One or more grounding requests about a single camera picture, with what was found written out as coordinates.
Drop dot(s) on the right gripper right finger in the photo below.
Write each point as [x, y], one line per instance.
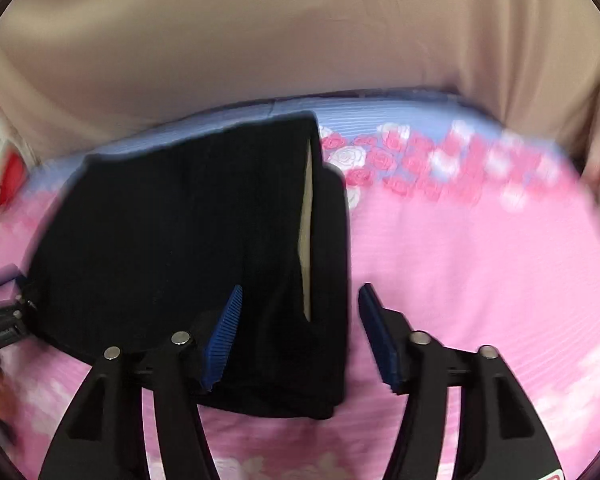
[469, 404]

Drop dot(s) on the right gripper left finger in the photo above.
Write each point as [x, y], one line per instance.
[126, 402]

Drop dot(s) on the black pants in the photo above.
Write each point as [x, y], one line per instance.
[145, 245]

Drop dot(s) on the pink rose bedsheet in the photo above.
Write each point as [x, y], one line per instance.
[477, 236]

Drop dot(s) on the beige curtain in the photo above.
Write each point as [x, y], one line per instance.
[77, 73]

